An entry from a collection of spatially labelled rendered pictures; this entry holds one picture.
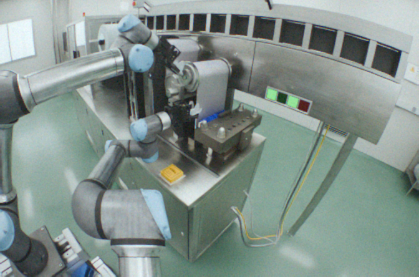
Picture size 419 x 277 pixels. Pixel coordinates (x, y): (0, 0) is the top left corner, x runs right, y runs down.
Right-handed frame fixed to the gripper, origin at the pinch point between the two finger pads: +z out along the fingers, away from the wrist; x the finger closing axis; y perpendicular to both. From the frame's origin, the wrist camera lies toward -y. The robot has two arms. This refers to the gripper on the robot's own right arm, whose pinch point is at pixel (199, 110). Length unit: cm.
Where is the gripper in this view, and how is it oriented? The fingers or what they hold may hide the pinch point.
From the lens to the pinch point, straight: 88.9
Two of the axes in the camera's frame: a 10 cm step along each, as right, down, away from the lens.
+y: 0.8, -8.8, -4.7
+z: 6.5, -3.1, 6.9
